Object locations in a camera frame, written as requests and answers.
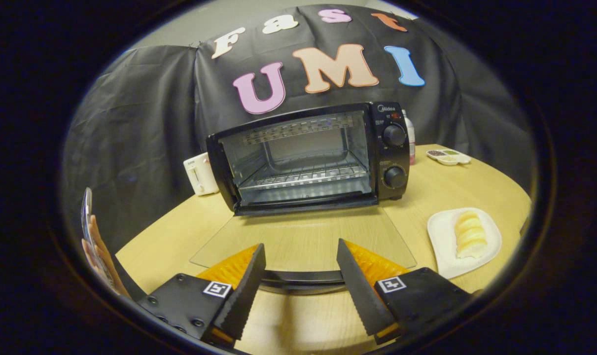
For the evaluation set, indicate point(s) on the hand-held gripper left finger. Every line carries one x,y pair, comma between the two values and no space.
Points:
241,301

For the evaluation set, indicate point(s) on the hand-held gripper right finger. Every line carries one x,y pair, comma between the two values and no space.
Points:
362,296

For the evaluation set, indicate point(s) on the pale yellow sliced bread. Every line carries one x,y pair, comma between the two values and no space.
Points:
470,234

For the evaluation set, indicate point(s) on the black toaster oven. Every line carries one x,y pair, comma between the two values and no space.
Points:
394,148

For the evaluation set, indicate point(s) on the white pop-up toaster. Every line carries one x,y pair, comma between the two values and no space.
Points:
202,175

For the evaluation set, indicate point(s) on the white plate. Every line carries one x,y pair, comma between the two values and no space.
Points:
443,246

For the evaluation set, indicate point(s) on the white divided condiment dish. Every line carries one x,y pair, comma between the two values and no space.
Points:
448,157

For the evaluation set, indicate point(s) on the pink label bottle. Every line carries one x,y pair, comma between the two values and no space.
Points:
409,138

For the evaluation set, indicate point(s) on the black backdrop cloth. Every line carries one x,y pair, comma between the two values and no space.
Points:
140,123

